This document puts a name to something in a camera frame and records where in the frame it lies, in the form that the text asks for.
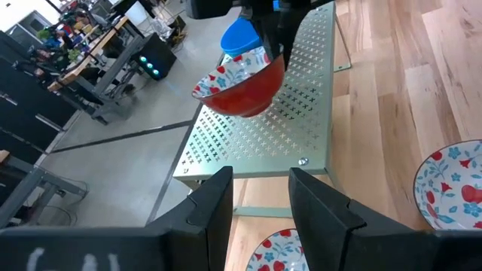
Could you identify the grey metal table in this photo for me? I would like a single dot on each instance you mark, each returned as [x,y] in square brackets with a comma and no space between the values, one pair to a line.
[22,188]

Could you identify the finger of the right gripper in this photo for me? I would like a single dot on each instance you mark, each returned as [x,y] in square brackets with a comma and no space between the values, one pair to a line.
[264,35]
[288,45]

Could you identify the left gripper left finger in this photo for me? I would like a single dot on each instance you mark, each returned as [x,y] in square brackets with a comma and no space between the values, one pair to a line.
[203,233]

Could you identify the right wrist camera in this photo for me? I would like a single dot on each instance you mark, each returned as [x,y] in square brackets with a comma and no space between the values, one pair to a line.
[211,8]

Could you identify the green perforated metal riser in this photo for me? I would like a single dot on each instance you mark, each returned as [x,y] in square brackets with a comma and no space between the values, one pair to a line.
[271,139]

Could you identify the blue mini bowl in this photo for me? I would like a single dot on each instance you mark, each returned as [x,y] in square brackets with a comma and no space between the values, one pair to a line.
[241,37]

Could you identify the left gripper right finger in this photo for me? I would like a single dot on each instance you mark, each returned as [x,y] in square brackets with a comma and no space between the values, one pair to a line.
[320,226]

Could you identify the red floral mini bowl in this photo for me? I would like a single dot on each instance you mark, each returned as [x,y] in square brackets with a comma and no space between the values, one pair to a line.
[278,252]
[244,94]
[448,184]

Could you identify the black lit computer tower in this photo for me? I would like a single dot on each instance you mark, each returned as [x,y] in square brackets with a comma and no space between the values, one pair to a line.
[158,56]

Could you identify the black cabinet row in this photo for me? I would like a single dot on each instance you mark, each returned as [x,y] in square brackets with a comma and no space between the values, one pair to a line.
[22,113]

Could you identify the wooden top desk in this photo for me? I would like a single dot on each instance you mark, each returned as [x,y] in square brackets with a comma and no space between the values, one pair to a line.
[81,64]

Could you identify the black aluminium table frame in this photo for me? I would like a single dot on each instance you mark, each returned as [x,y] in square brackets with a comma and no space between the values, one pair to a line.
[160,197]

